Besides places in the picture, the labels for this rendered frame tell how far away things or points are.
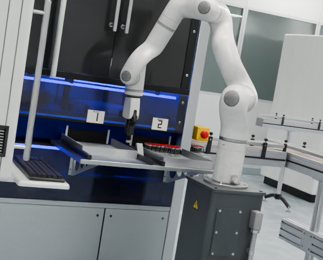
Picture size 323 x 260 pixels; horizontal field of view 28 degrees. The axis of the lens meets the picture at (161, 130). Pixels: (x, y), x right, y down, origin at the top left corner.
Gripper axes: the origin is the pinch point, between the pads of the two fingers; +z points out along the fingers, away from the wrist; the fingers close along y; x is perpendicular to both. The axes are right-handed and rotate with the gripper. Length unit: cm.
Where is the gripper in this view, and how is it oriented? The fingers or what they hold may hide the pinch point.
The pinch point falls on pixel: (129, 129)
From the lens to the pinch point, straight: 293.0
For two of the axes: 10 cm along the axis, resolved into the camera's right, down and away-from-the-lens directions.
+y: 3.6, 1.6, -9.2
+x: 9.3, 0.7, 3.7
